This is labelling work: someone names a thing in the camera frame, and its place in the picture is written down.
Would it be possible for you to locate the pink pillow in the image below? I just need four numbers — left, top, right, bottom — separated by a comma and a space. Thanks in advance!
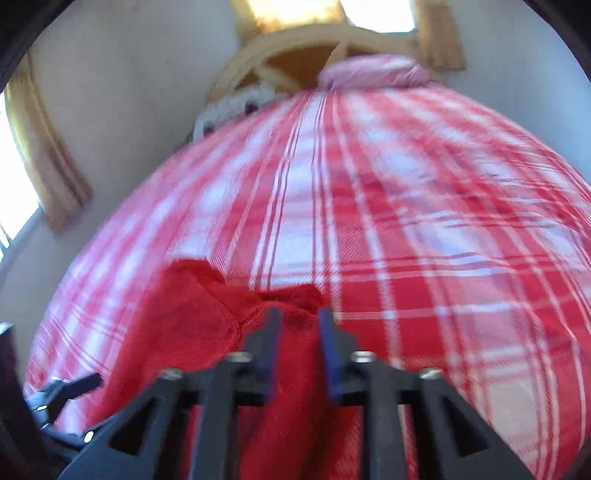
318, 54, 433, 92

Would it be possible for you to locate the cream wooden headboard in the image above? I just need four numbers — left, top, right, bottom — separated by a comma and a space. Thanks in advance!
205, 23, 444, 108

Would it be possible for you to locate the side window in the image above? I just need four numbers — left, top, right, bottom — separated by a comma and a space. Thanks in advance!
0, 90, 41, 259

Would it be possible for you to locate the beige side window curtain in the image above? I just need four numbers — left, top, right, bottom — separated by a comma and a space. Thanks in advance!
4, 53, 94, 233

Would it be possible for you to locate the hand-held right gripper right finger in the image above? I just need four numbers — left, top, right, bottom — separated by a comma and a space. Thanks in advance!
318, 307, 536, 480

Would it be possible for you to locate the window behind headboard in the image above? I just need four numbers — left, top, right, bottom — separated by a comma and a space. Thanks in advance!
338, 0, 419, 34

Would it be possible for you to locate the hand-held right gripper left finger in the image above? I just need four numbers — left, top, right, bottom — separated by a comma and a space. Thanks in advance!
58, 307, 283, 480

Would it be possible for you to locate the red knit sweater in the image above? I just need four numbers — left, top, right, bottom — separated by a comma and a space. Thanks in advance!
97, 258, 419, 480

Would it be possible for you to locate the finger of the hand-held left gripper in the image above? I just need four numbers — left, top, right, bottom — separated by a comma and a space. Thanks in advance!
27, 372, 103, 416
39, 415, 95, 452

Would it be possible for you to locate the red plaid bed sheet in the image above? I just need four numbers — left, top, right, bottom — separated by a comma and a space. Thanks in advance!
22, 84, 591, 480

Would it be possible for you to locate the white patterned pillow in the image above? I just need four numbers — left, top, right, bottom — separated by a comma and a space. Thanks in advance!
191, 90, 280, 141

